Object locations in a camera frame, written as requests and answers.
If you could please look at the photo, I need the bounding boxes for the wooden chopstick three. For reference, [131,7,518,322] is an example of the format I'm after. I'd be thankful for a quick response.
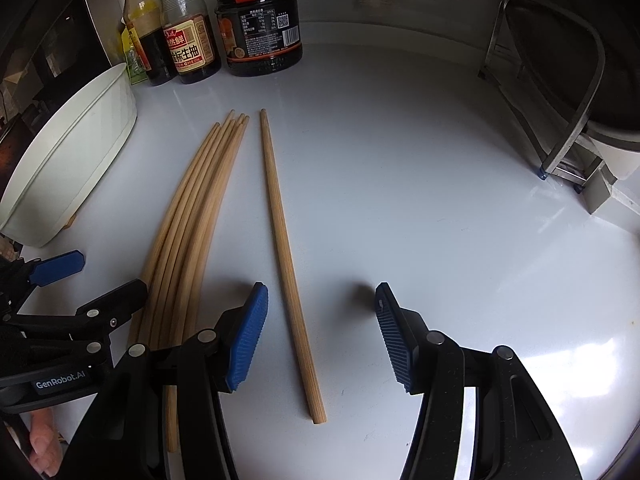
[136,109,237,346]

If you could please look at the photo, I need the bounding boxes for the left hand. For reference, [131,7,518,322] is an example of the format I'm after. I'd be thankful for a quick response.
[29,408,63,477]

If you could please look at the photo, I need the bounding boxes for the wooden chopstick five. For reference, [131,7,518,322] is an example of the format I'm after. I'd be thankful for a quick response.
[155,114,247,348]

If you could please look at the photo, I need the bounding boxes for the white oval container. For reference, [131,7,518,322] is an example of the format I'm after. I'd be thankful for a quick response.
[1,63,138,247]

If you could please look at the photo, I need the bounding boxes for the yellow cap vinegar bottle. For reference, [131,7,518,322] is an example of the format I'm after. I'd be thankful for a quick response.
[122,0,177,86]

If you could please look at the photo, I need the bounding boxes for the dark pot lid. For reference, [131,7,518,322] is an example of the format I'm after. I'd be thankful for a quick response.
[506,0,639,131]

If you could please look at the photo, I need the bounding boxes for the wooden chopstick one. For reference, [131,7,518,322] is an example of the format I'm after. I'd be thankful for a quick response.
[259,108,328,425]

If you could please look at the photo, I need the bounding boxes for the metal lid rack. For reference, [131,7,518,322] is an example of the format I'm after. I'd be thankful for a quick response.
[478,0,606,188]

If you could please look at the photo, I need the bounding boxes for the white rice cooker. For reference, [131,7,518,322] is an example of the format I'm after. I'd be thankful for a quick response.
[587,124,639,180]

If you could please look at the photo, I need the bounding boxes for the wooden chopstick four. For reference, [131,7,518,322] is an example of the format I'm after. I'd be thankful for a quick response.
[146,115,241,348]

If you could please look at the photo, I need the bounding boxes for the wooden chopstick six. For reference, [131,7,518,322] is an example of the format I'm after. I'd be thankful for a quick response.
[164,115,251,454]

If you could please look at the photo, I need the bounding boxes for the wooden chopstick two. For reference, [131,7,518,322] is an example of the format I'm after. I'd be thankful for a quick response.
[128,124,226,344]

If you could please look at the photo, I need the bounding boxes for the large dark soy sauce jug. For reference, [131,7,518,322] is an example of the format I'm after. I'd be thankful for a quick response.
[216,0,303,77]

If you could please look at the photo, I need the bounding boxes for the light soy sauce bottle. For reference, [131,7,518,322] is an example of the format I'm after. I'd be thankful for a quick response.
[160,0,221,84]

